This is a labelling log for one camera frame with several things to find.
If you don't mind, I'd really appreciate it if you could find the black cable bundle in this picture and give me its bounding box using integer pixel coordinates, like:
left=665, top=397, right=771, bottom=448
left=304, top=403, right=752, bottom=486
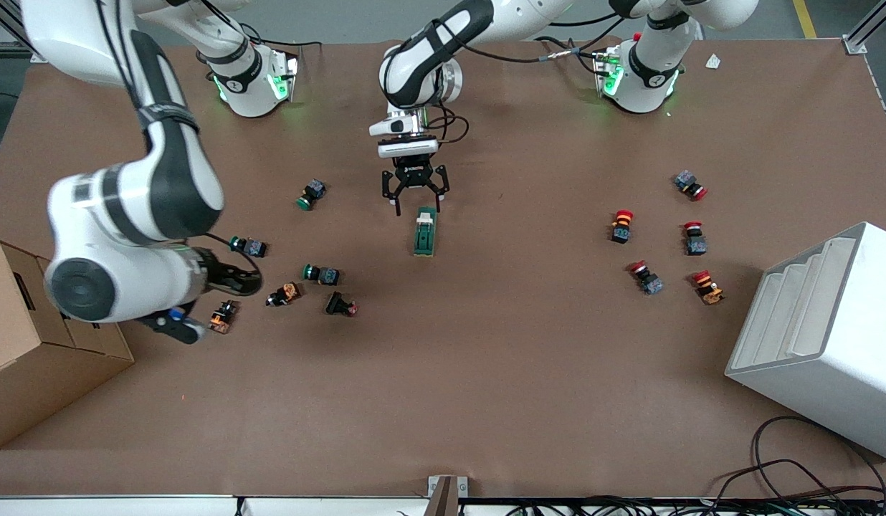
left=465, top=496, right=709, bottom=516

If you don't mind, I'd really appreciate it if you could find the red button with orange ring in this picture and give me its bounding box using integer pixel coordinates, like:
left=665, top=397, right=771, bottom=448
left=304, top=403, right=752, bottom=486
left=609, top=209, right=635, bottom=245

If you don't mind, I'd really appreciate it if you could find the green load switch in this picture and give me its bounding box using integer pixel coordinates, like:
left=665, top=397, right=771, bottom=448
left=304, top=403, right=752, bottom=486
left=413, top=206, right=439, bottom=257

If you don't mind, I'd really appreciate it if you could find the grey metal bracket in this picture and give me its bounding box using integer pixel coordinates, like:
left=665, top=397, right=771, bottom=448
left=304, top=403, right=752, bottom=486
left=427, top=475, right=470, bottom=516

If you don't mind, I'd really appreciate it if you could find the black orange push button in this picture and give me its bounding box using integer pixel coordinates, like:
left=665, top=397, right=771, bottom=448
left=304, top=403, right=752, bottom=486
left=265, top=282, right=303, bottom=308

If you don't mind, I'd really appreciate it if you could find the brown cardboard box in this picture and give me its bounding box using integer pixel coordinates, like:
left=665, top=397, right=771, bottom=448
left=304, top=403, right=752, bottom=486
left=0, top=240, right=135, bottom=451

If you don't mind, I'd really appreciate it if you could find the black looped cable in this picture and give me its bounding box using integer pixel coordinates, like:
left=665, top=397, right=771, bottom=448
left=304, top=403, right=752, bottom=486
left=751, top=416, right=886, bottom=506

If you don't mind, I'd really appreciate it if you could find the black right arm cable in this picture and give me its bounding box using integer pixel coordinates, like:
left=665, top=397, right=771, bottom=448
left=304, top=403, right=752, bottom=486
left=95, top=0, right=323, bottom=274

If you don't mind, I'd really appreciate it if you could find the black button with red lens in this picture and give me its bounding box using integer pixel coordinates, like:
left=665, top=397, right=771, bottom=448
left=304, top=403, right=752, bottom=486
left=325, top=290, right=360, bottom=318

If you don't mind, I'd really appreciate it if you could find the white table edge rail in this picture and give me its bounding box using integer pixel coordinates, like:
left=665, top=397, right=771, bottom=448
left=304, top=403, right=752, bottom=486
left=0, top=494, right=886, bottom=516

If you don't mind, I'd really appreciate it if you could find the black floor cable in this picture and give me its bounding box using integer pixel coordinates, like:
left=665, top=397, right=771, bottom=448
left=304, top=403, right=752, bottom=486
left=714, top=459, right=886, bottom=506

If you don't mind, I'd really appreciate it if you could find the black orange selector switch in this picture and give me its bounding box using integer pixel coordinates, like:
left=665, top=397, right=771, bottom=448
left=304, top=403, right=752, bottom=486
left=208, top=300, right=240, bottom=335

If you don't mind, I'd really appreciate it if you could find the brown paper table mat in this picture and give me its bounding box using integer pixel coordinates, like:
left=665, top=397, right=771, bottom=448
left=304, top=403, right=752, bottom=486
left=0, top=37, right=886, bottom=499

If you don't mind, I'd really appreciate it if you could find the aluminium frame profile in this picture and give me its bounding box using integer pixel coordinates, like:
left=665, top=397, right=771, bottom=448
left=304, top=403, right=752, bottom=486
left=0, top=0, right=57, bottom=62
left=843, top=0, right=886, bottom=55

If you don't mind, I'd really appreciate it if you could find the white stepped rack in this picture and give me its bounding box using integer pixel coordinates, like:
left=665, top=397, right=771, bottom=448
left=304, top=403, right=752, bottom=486
left=725, top=221, right=886, bottom=462

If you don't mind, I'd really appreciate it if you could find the red button with orange block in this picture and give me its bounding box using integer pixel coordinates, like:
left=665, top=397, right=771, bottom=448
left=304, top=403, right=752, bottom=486
left=691, top=269, right=725, bottom=306

